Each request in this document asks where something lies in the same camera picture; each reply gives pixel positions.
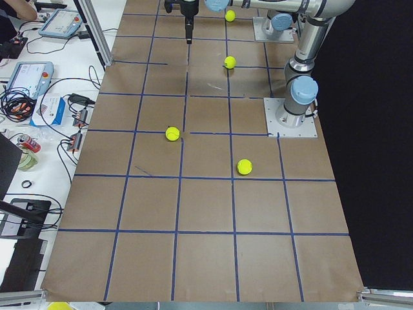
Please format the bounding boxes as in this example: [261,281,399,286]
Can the tennis ball top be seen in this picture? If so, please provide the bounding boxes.
[225,10,236,23]

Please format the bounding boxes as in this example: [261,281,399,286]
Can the tennis ball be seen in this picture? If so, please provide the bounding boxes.
[223,56,237,70]
[225,10,236,23]
[165,127,180,141]
[237,158,253,176]

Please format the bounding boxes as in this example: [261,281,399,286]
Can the tennis ball upper middle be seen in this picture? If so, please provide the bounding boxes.
[223,56,237,70]

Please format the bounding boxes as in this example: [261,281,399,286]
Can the tennis ball centre left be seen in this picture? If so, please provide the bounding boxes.
[165,127,180,141]

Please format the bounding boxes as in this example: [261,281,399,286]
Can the tennis ball centre right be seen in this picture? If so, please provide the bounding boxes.
[237,158,253,176]

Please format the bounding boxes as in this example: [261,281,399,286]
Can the upper teach pendant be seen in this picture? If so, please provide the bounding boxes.
[38,9,83,39]

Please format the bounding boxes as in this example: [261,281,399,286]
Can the teach pendant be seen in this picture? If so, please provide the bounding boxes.
[38,9,83,39]
[6,61,54,99]

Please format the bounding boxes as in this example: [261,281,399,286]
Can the lower teach pendant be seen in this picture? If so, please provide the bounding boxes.
[6,61,54,99]

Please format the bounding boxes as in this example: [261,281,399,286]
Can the blue white cardboard box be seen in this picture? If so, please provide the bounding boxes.
[29,94,65,127]

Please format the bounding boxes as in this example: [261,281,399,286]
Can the red soda can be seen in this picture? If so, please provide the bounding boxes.
[17,134,41,153]

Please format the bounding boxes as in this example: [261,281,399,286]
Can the green tape roll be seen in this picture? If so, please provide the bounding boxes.
[17,149,38,171]

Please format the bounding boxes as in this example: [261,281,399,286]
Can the black monitor stand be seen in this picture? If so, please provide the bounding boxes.
[1,135,51,293]

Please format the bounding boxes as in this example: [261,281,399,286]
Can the aluminium frame post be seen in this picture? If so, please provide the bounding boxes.
[74,0,113,70]

